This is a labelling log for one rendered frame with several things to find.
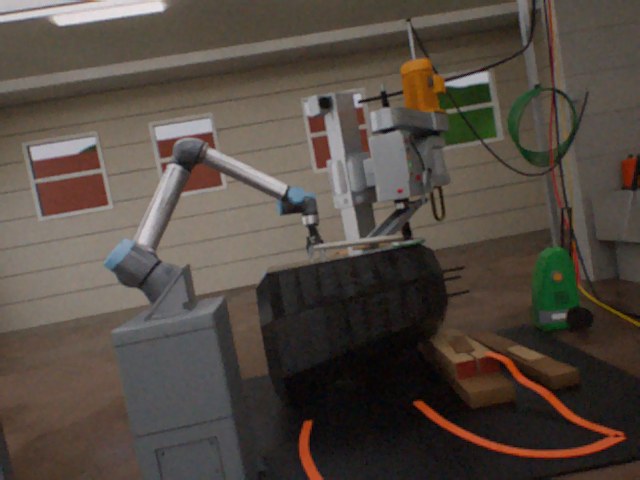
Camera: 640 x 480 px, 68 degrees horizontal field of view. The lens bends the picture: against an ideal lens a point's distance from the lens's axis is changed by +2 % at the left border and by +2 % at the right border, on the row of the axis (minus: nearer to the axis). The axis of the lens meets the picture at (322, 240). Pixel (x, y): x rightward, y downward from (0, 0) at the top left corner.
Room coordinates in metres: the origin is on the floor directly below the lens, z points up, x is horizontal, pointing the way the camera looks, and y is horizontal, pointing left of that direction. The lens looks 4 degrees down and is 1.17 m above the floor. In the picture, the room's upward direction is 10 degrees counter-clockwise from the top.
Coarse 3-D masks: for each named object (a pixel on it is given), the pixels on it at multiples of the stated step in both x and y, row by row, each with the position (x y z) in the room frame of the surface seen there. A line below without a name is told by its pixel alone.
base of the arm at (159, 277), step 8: (160, 264) 1.98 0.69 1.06; (168, 264) 2.00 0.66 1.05; (152, 272) 1.94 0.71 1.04; (160, 272) 1.95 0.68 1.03; (168, 272) 1.97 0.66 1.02; (176, 272) 1.97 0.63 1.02; (144, 280) 1.93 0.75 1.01; (152, 280) 1.93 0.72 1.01; (160, 280) 1.93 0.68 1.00; (168, 280) 1.93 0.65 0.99; (144, 288) 1.94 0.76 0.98; (152, 288) 1.93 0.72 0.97; (160, 288) 1.92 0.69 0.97; (152, 296) 1.95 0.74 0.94
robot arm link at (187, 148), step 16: (176, 144) 2.28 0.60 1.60; (192, 144) 2.23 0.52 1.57; (192, 160) 2.25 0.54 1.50; (208, 160) 2.25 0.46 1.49; (224, 160) 2.27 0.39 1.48; (240, 176) 2.29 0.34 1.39; (256, 176) 2.30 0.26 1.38; (272, 192) 2.32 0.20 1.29; (288, 192) 2.32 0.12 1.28; (288, 208) 2.41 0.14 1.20
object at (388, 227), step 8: (416, 200) 3.22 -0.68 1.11; (424, 200) 3.18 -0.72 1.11; (416, 208) 3.09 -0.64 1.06; (392, 216) 3.05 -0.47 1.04; (408, 216) 2.99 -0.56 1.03; (384, 224) 2.94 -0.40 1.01; (392, 224) 2.97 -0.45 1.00; (400, 224) 2.87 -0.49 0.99; (376, 232) 2.84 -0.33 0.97; (384, 232) 2.87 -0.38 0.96; (392, 232) 2.76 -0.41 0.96
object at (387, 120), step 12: (384, 108) 2.96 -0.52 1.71; (396, 108) 2.97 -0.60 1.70; (372, 120) 3.01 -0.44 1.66; (384, 120) 2.95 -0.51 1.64; (396, 120) 2.96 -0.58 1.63; (408, 120) 3.07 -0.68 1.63; (420, 120) 3.24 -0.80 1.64; (432, 120) 3.44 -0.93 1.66; (444, 120) 3.62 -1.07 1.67; (372, 132) 3.05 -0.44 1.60; (384, 132) 3.05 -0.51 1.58; (420, 132) 3.49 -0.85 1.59; (432, 132) 3.52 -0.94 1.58; (444, 132) 3.70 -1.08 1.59
